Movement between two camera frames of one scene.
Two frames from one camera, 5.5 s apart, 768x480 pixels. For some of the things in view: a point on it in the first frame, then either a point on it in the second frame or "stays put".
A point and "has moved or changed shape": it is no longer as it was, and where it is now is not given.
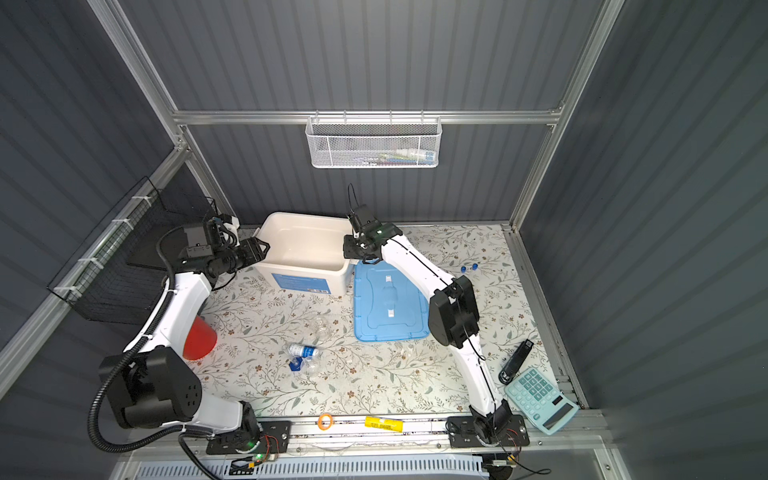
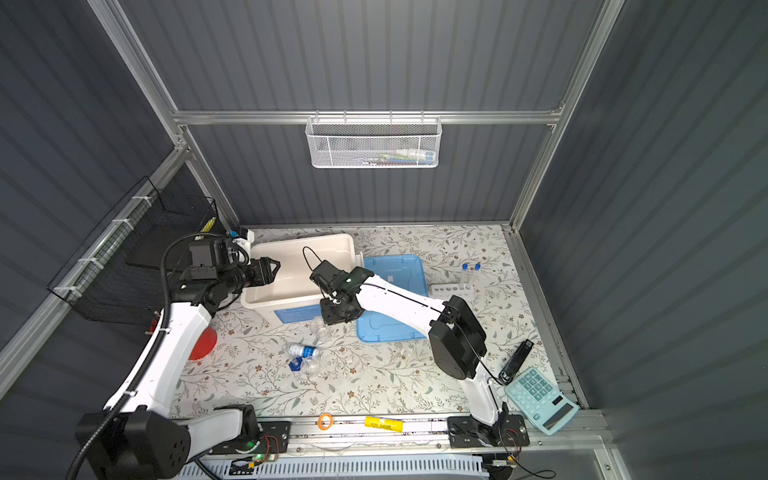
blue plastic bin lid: x=386 y=305 stays put
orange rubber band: x=320 y=421 stays put
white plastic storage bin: x=306 y=253 has moved or changed shape
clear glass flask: x=320 y=328 stays put
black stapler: x=515 y=362 stays put
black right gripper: x=348 y=247 to x=327 y=315
